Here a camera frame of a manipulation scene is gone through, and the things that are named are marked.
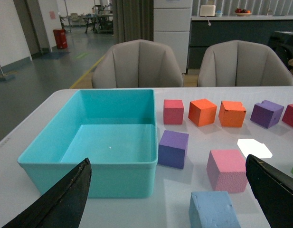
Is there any fruit bowl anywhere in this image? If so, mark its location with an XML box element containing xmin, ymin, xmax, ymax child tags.
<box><xmin>235</xmin><ymin>8</ymin><xmax>252</xmax><ymax>17</ymax></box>

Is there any dark grey counter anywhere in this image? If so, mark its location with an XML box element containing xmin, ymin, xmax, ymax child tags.
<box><xmin>188</xmin><ymin>16</ymin><xmax>293</xmax><ymax>69</ymax></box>

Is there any beige chair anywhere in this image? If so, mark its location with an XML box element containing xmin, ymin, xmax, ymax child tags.
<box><xmin>92</xmin><ymin>39</ymin><xmax>183</xmax><ymax>88</ymax></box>
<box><xmin>198</xmin><ymin>40</ymin><xmax>293</xmax><ymax>87</ymax></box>

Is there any teal plastic bin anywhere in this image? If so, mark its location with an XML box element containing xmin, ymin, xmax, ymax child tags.
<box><xmin>18</xmin><ymin>89</ymin><xmax>158</xmax><ymax>198</ymax></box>

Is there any black machine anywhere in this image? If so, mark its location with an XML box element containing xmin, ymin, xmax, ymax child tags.
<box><xmin>268</xmin><ymin>31</ymin><xmax>293</xmax><ymax>70</ymax></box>

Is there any chipped orange foam cube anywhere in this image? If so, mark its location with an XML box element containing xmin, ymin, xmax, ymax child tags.
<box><xmin>218</xmin><ymin>101</ymin><xmax>246</xmax><ymax>128</ymax></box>

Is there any small blue bowl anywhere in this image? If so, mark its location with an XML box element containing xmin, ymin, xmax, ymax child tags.
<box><xmin>215</xmin><ymin>10</ymin><xmax>223</xmax><ymax>17</ymax></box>

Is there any chipped purple foam cube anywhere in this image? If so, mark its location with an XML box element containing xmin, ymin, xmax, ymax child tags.
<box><xmin>250</xmin><ymin>100</ymin><xmax>284</xmax><ymax>129</ymax></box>

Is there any red fire extinguisher box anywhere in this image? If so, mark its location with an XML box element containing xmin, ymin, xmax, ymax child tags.
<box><xmin>53</xmin><ymin>28</ymin><xmax>68</xmax><ymax>49</ymax></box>

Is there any light pink foam cube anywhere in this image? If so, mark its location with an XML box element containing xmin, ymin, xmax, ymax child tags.
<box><xmin>206</xmin><ymin>149</ymin><xmax>247</xmax><ymax>193</ymax></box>

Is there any light blue foam cube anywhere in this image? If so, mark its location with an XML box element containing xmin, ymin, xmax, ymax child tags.
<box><xmin>189</xmin><ymin>191</ymin><xmax>241</xmax><ymax>228</ymax></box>

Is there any white filing cabinet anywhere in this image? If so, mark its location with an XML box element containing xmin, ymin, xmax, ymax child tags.
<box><xmin>153</xmin><ymin>0</ymin><xmax>193</xmax><ymax>73</ymax></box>

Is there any right beige chair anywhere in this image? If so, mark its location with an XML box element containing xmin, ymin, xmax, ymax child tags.
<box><xmin>198</xmin><ymin>40</ymin><xmax>293</xmax><ymax>87</ymax></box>

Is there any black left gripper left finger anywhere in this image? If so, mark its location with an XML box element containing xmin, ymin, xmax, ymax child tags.
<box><xmin>4</xmin><ymin>158</ymin><xmax>92</xmax><ymax>228</ymax></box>

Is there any sign stand with base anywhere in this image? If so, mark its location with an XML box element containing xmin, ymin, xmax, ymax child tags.
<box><xmin>0</xmin><ymin>64</ymin><xmax>15</xmax><ymax>81</ymax></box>

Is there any dark pink foam cube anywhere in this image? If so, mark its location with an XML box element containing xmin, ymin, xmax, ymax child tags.
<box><xmin>163</xmin><ymin>99</ymin><xmax>184</xmax><ymax>125</ymax></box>

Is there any dark red foam cube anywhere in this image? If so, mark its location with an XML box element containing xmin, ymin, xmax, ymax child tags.
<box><xmin>282</xmin><ymin>104</ymin><xmax>293</xmax><ymax>128</ymax></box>

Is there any white toaster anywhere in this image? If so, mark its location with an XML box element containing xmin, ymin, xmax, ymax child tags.
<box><xmin>199</xmin><ymin>5</ymin><xmax>216</xmax><ymax>17</ymax></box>

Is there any left beige chair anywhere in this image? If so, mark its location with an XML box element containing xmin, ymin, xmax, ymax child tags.
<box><xmin>92</xmin><ymin>39</ymin><xmax>183</xmax><ymax>88</ymax></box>

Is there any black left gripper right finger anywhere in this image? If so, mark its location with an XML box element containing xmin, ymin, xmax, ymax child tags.
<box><xmin>246</xmin><ymin>154</ymin><xmax>293</xmax><ymax>228</ymax></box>

